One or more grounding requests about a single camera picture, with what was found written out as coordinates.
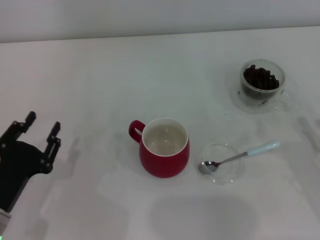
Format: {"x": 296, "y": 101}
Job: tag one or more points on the clear glass cup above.
{"x": 257, "y": 96}

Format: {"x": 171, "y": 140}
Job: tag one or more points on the coffee beans pile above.
{"x": 260, "y": 77}

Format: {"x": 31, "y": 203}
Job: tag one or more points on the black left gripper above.
{"x": 17, "y": 165}

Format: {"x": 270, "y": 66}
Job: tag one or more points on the clean clear glass saucer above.
{"x": 225, "y": 176}

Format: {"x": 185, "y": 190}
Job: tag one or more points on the glass saucer with bean crumbs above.
{"x": 240, "y": 102}

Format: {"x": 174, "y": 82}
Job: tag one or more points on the red ceramic mug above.
{"x": 162, "y": 165}

